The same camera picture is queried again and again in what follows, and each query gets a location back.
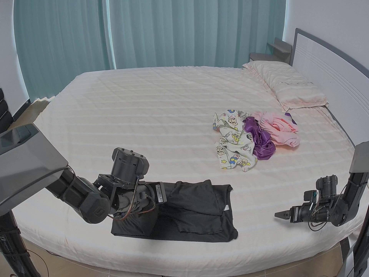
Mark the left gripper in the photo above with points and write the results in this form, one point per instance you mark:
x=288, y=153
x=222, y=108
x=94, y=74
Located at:
x=155, y=196

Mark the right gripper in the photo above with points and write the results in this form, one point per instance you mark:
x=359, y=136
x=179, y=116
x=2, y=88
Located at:
x=299, y=213

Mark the black T-shirt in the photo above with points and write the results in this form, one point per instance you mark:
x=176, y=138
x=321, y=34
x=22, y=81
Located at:
x=196, y=212

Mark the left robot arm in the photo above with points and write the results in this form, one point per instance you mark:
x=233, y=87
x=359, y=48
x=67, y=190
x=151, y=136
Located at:
x=28, y=160

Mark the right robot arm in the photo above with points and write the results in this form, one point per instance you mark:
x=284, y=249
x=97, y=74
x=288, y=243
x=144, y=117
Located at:
x=359, y=166

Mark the bed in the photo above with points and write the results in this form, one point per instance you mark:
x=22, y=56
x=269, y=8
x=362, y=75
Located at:
x=144, y=111

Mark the purple garment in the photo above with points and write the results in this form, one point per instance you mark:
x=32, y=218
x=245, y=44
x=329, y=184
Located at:
x=292, y=119
x=263, y=149

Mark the pink garment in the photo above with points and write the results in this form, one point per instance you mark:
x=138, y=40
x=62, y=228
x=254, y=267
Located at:
x=282, y=131

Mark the white printed pyjama garment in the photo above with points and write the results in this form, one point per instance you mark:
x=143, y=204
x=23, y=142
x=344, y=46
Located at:
x=233, y=143

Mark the cream pillow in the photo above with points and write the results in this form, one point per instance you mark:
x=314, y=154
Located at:
x=288, y=85

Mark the grey bedside table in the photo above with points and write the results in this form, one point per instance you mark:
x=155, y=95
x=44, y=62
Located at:
x=271, y=55

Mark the dark chest of drawers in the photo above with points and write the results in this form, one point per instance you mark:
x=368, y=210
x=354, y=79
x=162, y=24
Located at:
x=5, y=111

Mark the blue-green curtain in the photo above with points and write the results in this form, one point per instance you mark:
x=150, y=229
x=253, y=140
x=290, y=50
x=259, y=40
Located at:
x=196, y=22
x=63, y=39

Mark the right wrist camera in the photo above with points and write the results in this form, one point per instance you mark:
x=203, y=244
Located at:
x=310, y=196

